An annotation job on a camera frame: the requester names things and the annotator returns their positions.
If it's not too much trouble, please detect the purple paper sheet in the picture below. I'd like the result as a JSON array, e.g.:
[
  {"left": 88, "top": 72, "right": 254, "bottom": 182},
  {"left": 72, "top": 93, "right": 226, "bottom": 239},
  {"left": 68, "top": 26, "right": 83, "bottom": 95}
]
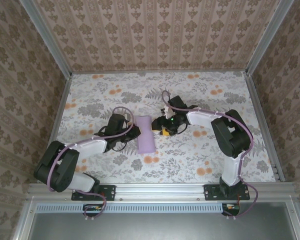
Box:
[{"left": 135, "top": 115, "right": 156, "bottom": 155}]

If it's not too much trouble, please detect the floral patterned table cover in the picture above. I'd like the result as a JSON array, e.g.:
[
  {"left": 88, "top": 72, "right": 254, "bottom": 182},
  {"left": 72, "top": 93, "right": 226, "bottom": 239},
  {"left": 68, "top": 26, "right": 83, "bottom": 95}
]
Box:
[{"left": 43, "top": 71, "right": 278, "bottom": 185}]

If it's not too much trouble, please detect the small connector circuit board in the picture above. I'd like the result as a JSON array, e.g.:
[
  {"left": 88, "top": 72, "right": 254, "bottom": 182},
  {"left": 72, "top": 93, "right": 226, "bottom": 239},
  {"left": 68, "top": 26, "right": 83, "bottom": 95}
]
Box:
[
  {"left": 82, "top": 203, "right": 104, "bottom": 214},
  {"left": 221, "top": 202, "right": 241, "bottom": 216}
]

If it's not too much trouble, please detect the grey metal panel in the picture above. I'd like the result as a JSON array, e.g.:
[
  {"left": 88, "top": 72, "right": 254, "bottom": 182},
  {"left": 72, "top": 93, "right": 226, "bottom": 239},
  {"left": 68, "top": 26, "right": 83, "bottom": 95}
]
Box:
[{"left": 27, "top": 211, "right": 300, "bottom": 240}]

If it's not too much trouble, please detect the thin aluminium table end rail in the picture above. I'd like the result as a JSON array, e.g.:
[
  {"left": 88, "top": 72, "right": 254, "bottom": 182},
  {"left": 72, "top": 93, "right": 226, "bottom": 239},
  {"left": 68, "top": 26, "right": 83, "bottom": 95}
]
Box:
[{"left": 71, "top": 70, "right": 248, "bottom": 75}]

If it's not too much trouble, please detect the wide aluminium base rail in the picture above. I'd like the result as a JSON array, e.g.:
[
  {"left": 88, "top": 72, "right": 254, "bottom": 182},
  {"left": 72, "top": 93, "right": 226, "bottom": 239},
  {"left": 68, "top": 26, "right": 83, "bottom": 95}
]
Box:
[{"left": 27, "top": 181, "right": 300, "bottom": 203}]

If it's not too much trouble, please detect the aluminium table side rail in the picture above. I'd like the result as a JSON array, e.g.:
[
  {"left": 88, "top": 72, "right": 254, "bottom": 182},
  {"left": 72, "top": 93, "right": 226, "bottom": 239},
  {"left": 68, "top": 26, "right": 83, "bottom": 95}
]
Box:
[
  {"left": 37, "top": 73, "right": 73, "bottom": 185},
  {"left": 243, "top": 71, "right": 287, "bottom": 183}
]

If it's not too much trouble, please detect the slotted white cable duct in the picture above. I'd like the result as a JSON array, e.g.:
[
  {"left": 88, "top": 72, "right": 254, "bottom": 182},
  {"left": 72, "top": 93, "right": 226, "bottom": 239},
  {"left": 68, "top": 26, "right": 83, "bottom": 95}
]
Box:
[{"left": 36, "top": 202, "right": 225, "bottom": 214}]

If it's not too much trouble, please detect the aluminium corner post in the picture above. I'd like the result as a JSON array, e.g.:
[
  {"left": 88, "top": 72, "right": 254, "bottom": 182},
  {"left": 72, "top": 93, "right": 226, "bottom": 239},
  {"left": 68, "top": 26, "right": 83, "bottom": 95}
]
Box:
[
  {"left": 244, "top": 0, "right": 295, "bottom": 76},
  {"left": 19, "top": 0, "right": 73, "bottom": 78}
]

